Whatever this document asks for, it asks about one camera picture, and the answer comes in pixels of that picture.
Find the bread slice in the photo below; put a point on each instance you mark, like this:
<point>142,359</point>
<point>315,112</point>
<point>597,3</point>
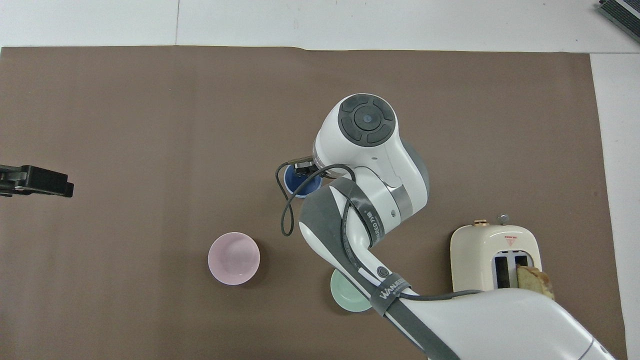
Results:
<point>533,280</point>

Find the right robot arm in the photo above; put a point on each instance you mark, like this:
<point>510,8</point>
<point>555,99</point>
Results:
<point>360,150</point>

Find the green cup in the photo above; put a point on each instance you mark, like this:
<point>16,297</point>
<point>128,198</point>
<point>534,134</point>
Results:
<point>346,297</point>

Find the blue cup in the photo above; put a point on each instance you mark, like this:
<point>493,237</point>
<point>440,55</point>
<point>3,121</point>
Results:
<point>308,186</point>

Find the cream toaster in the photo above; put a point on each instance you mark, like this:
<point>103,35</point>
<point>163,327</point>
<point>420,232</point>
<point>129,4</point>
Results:
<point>475,255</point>

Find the black stand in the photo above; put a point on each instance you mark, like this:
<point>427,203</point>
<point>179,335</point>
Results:
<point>622,11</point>

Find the pink cup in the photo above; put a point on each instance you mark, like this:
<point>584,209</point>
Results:
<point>233,258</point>

